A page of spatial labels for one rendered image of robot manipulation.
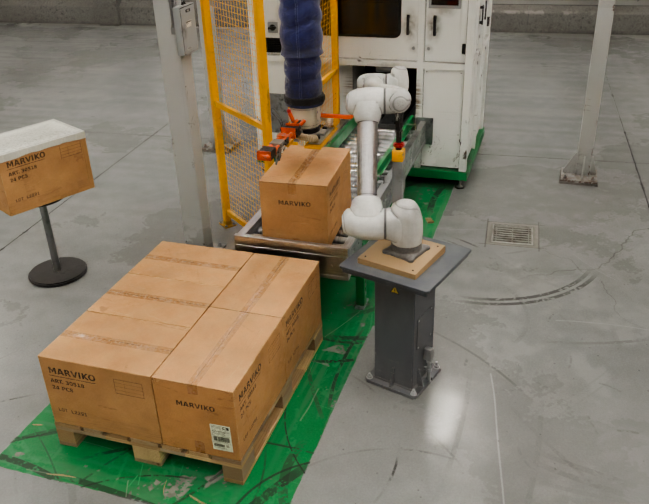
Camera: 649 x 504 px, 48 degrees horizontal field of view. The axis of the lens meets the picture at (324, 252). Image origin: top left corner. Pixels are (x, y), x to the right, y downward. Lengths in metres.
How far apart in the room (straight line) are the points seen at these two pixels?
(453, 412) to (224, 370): 1.26
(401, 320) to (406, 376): 0.35
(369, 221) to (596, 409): 1.54
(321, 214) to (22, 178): 1.94
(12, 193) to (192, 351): 1.94
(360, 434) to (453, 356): 0.84
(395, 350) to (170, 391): 1.23
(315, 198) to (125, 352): 1.35
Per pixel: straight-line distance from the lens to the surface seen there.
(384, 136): 6.01
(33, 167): 5.00
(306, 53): 4.09
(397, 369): 4.00
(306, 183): 4.12
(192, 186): 5.21
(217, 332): 3.61
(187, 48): 4.87
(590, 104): 6.58
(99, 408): 3.70
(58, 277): 5.43
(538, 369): 4.31
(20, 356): 4.75
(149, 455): 3.74
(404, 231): 3.59
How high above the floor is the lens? 2.55
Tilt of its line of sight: 28 degrees down
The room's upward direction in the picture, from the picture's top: 2 degrees counter-clockwise
